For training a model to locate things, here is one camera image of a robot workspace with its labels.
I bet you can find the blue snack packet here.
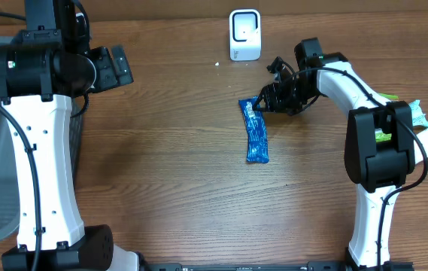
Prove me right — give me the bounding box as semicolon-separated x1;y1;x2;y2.
238;96;269;163

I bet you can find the green Haribo gummy bag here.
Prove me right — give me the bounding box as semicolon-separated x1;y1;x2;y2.
375;93;399;142

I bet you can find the teal snack packet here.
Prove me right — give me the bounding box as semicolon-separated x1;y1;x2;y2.
409;99;428;127

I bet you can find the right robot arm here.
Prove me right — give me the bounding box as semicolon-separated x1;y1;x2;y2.
253;38;415;270

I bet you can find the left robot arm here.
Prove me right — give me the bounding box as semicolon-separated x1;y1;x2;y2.
0;0;141;271

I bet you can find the white barcode scanner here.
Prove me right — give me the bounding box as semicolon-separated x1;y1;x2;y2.
229;9;262;62

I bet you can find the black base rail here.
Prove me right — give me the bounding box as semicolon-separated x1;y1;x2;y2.
139;261;414;271

